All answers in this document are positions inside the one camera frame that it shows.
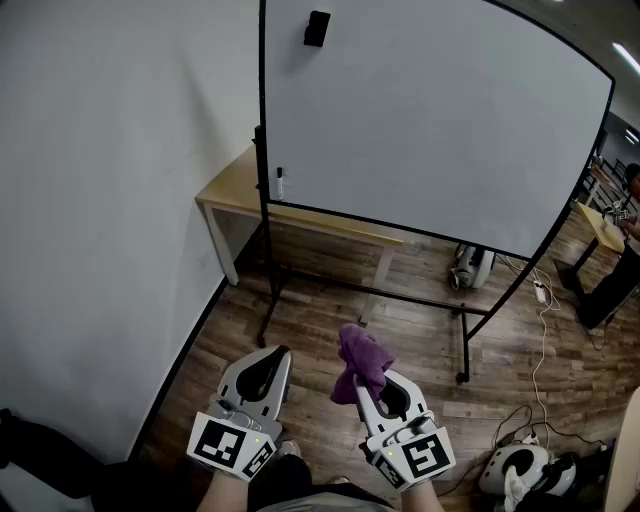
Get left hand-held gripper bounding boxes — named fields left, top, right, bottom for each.
left=187, top=345, right=294, bottom=484

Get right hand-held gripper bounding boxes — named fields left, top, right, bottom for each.
left=352, top=371, right=457, bottom=494

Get purple cloth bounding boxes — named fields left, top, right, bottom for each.
left=329, top=323, right=396, bottom=406

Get white whiteboard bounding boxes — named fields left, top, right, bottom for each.
left=252, top=0, right=616, bottom=385

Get person's right forearm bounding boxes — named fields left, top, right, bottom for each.
left=399, top=479, right=444, bottom=512

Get black whiteboard eraser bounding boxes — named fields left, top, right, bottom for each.
left=303, top=9, right=331, bottom=48

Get person's dark trousers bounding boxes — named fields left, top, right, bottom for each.
left=259, top=452, right=314, bottom=501

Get person's grey shirt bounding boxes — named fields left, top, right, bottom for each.
left=257, top=492, right=396, bottom=512

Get white black headset device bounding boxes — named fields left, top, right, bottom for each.
left=478, top=443, right=579, bottom=507

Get white rag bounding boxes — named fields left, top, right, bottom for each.
left=503, top=467, right=532, bottom=510

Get white grey floor appliance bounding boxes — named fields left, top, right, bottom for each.
left=449, top=244, right=496, bottom=291

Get light wooden desk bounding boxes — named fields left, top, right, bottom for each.
left=194, top=144, right=404, bottom=324

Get round beige table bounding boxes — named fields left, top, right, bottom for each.
left=602, top=394, right=640, bottom=512

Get small wooden black-legged desk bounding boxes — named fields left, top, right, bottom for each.
left=554, top=199, right=629, bottom=296

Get black floor cable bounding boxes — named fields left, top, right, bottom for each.
left=492, top=403, right=609, bottom=484

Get white floor cable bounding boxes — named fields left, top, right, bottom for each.
left=494, top=252, right=564, bottom=451

